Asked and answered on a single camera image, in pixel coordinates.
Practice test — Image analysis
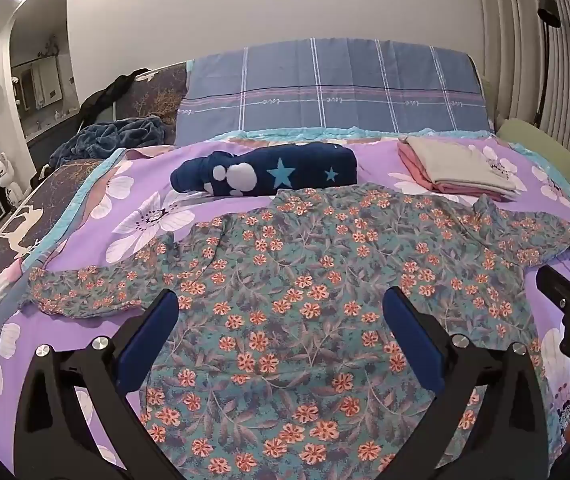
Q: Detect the purple floral quilt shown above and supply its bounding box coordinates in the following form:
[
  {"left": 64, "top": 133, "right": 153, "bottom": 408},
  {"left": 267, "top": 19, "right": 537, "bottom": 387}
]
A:
[{"left": 0, "top": 130, "right": 570, "bottom": 480}]

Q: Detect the white rabbit figurine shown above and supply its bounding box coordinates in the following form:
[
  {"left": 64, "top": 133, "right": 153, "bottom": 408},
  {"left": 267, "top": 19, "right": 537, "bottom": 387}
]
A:
[{"left": 0, "top": 156, "right": 23, "bottom": 207}]

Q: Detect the green pillow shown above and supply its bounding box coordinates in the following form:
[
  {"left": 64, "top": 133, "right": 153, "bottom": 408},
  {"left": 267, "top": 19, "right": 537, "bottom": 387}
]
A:
[{"left": 496, "top": 118, "right": 570, "bottom": 188}]

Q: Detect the dark blue fuzzy blanket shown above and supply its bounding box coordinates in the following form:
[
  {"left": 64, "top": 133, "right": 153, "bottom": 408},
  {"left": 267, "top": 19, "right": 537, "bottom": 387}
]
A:
[{"left": 47, "top": 116, "right": 168, "bottom": 168}]

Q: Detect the navy star-print rolled garment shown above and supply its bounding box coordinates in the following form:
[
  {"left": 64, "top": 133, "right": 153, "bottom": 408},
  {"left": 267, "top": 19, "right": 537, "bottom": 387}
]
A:
[{"left": 170, "top": 142, "right": 358, "bottom": 198}]

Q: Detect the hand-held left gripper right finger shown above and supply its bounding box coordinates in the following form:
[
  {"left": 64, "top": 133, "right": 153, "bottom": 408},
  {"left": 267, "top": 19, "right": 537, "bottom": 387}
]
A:
[{"left": 382, "top": 286, "right": 550, "bottom": 480}]

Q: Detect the beige pleated curtain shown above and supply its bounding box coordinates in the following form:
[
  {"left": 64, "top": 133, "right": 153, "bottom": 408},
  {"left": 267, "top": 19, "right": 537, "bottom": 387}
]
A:
[{"left": 475, "top": 0, "right": 570, "bottom": 171}]

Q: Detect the black floor lamp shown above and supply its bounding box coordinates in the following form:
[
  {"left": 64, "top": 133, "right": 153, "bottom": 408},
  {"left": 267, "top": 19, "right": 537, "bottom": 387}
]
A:
[{"left": 532, "top": 0, "right": 560, "bottom": 128}]

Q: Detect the blue plaid pillow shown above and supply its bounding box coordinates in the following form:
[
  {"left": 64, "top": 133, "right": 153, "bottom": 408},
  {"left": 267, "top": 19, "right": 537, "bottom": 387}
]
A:
[{"left": 174, "top": 37, "right": 496, "bottom": 137}]

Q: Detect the teal floral shirt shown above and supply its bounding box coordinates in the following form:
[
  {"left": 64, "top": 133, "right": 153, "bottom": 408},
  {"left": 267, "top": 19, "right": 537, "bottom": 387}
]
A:
[{"left": 24, "top": 183, "right": 570, "bottom": 480}]

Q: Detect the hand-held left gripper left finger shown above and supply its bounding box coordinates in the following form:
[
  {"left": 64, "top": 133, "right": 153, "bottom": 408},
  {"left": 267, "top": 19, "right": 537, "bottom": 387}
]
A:
[{"left": 13, "top": 289, "right": 180, "bottom": 480}]

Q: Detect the pink folded cloth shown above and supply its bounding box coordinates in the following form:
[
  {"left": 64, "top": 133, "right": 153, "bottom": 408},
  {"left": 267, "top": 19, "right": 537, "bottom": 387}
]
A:
[{"left": 397, "top": 137, "right": 516, "bottom": 203}]

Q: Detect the dark deer-print bedsheet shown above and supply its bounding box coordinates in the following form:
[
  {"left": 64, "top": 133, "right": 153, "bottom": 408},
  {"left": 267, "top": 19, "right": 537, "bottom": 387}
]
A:
[{"left": 0, "top": 60, "right": 190, "bottom": 411}]

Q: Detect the beige folded cloth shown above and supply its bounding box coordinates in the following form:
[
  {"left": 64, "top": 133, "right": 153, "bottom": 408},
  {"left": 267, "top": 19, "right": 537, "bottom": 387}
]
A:
[{"left": 407, "top": 136, "right": 528, "bottom": 193}]

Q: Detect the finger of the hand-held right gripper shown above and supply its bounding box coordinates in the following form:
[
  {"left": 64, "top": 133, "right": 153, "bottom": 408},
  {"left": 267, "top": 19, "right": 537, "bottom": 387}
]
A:
[{"left": 536, "top": 264, "right": 570, "bottom": 313}]

